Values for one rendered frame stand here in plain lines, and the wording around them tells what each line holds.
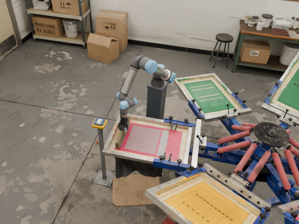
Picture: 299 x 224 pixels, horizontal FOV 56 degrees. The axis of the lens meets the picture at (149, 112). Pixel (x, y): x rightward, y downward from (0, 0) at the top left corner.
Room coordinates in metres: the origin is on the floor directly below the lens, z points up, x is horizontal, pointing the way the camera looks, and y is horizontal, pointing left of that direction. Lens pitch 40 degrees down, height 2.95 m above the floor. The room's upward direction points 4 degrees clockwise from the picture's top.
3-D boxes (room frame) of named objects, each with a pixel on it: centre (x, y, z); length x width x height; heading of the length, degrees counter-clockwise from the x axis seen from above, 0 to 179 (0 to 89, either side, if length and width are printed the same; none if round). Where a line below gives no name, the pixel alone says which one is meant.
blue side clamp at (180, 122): (2.17, -0.30, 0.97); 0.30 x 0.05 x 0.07; 80
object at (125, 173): (1.74, 0.07, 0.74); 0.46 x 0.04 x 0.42; 80
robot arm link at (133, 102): (2.09, 0.19, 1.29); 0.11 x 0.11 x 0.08; 49
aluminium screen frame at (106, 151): (1.94, -0.02, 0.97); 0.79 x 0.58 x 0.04; 80
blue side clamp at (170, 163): (1.62, -0.21, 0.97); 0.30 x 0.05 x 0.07; 80
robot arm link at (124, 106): (2.00, 0.24, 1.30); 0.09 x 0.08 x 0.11; 139
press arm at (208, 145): (1.84, -0.58, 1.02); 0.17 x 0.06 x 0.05; 80
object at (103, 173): (2.15, 0.52, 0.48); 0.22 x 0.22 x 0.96; 80
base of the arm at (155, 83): (2.57, -0.07, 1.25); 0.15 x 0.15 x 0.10
